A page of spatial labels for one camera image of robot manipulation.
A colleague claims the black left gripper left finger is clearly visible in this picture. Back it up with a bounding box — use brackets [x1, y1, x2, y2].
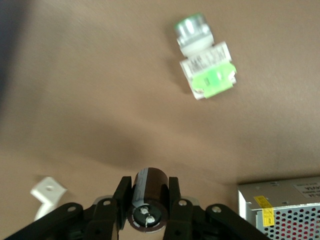
[4, 176, 133, 240]

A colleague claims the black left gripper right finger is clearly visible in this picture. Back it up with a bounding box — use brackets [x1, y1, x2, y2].
[162, 176, 272, 240]

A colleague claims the black cylindrical capacitor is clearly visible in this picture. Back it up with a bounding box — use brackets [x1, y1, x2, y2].
[126, 167, 169, 234]

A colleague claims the metal mesh power supply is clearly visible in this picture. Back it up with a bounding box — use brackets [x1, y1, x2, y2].
[237, 176, 320, 240]

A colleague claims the large white curved bracket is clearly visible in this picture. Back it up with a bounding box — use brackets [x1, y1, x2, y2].
[29, 176, 68, 222]

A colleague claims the green pushbutton switch white body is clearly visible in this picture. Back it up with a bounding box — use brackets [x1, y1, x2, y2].
[173, 12, 238, 101]

